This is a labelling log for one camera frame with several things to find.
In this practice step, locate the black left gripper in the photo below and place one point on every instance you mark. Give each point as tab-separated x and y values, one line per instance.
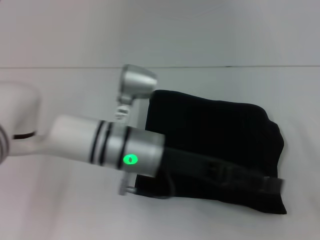
197	167

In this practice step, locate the black shirt with FREE print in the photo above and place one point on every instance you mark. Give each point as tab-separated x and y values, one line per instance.
215	140

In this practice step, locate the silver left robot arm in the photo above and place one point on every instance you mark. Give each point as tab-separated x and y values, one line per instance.
75	142

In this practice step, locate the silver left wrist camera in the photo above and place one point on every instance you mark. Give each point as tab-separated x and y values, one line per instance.
135	82

